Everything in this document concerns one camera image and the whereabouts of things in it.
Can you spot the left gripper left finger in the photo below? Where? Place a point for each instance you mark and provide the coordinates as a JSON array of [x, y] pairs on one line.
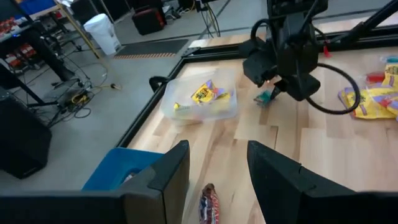
[[168, 186]]

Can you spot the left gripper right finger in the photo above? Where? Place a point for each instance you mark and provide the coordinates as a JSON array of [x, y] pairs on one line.
[[273, 186]]

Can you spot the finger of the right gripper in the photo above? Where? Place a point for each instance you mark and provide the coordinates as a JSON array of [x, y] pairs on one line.
[[303, 87], [278, 91]]

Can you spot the teal gummy clear wrapper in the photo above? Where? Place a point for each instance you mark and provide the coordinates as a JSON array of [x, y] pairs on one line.
[[263, 99], [391, 59]]

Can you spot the chocolate bar brown wrapper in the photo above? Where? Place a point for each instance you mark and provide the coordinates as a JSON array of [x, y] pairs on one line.
[[209, 205]]

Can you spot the red gummy clear wrapper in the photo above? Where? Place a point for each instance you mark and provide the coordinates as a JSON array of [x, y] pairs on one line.
[[374, 77]]

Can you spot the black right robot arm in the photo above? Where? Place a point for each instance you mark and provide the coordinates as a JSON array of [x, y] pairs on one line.
[[295, 6]]

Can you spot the small red tag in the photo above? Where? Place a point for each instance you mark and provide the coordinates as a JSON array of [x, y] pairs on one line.
[[326, 52]]

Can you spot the blue plastic bin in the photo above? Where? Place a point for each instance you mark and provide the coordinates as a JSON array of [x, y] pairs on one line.
[[105, 168]]

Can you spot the clear plastic bin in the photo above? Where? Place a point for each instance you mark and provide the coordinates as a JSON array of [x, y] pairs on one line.
[[169, 93]]

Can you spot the black mat hazard stripe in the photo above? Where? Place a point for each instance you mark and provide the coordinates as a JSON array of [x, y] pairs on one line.
[[149, 46]]

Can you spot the black red case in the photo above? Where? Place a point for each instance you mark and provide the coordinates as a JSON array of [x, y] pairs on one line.
[[147, 21]]

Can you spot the large black case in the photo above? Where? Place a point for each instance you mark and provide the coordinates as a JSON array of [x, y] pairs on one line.
[[21, 140]]

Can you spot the white trash bin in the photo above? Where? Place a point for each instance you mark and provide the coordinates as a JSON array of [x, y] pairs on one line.
[[102, 34]]

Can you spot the yellow wooden leg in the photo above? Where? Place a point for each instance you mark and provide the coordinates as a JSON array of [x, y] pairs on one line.
[[79, 31]]

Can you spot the blue box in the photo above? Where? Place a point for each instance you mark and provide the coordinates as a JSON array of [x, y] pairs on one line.
[[35, 5]]

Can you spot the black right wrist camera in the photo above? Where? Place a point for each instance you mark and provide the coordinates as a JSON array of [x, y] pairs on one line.
[[259, 65]]

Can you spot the black aluminium table frame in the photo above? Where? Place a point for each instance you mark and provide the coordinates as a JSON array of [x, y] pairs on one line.
[[138, 124]]

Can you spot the black frame clamp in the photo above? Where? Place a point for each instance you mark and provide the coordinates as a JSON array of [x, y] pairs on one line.
[[155, 82]]

